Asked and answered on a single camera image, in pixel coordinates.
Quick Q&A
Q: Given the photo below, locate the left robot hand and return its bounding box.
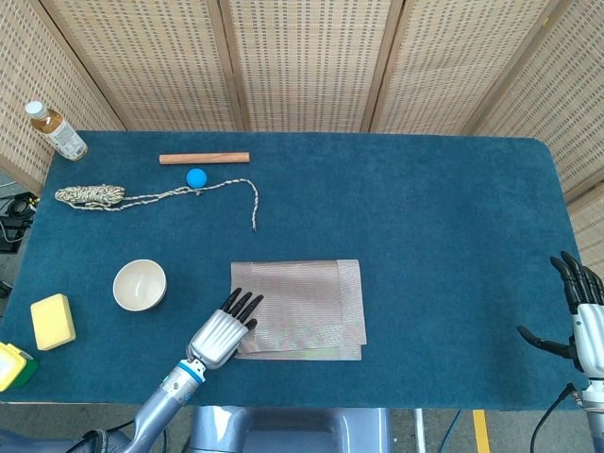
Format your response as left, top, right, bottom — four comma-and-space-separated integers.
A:
187, 287, 265, 371

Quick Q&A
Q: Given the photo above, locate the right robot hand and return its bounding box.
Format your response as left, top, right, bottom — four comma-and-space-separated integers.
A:
516, 250, 604, 378

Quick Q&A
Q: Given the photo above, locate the white bowl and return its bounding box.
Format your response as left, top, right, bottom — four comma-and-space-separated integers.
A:
112, 260, 168, 312

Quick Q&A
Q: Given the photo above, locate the brown woven placemat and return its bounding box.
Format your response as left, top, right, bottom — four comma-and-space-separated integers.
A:
230, 259, 368, 362

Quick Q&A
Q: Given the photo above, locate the grey-blue robot torso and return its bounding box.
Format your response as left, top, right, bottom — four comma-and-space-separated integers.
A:
188, 405, 393, 453

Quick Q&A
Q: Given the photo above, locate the blue ball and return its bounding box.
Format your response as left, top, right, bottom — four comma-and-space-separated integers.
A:
185, 167, 209, 190

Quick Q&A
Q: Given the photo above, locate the yellow sponge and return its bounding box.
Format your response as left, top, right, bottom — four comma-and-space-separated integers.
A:
29, 293, 77, 352

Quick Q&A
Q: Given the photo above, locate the wooden stick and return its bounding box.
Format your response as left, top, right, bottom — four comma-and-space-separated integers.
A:
159, 151, 251, 166

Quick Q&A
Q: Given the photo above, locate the white table leg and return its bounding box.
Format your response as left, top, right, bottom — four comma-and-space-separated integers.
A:
413, 409, 428, 453

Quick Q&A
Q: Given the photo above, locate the yellow and green container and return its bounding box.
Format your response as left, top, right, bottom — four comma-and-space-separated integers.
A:
0, 341, 40, 393

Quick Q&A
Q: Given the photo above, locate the black floor equipment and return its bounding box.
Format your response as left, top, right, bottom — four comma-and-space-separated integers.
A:
0, 191, 40, 254

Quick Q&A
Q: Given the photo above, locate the tea bottle with white cap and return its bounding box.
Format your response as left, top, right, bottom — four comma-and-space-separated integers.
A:
25, 100, 89, 162

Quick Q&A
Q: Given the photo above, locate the bamboo folding screen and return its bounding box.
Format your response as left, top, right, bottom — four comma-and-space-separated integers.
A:
0, 0, 604, 327

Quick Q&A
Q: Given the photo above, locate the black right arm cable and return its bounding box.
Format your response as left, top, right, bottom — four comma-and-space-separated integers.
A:
530, 382, 578, 453

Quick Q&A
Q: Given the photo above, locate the blue cable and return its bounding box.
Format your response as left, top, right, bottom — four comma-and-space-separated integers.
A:
441, 409, 462, 453

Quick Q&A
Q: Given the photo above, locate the braided beige rope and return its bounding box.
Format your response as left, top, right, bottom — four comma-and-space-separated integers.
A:
54, 177, 260, 232

